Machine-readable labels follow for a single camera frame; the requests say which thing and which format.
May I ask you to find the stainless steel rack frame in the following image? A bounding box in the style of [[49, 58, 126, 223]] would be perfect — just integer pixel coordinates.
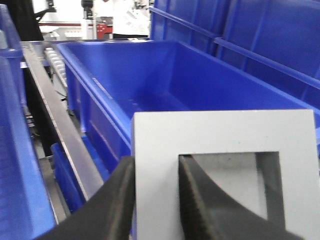
[[19, 40, 104, 226]]

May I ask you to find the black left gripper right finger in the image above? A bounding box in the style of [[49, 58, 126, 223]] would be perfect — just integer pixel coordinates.
[[178, 155, 301, 240]]

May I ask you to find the large blue target bin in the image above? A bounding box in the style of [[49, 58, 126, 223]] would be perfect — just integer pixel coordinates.
[[57, 40, 320, 172]]

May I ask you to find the gray hollow square base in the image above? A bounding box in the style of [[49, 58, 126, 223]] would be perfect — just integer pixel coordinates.
[[131, 109, 320, 240]]

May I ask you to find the blue bin right side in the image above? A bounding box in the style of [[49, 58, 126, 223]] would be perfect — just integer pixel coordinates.
[[150, 0, 320, 108]]

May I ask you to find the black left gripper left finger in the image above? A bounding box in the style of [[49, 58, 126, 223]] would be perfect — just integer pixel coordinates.
[[37, 156, 136, 240]]

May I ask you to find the blue bin left side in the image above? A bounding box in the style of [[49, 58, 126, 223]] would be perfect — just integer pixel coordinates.
[[0, 4, 55, 240]]

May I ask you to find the person in white coat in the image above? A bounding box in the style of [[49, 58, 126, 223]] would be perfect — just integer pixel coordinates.
[[99, 0, 152, 39]]

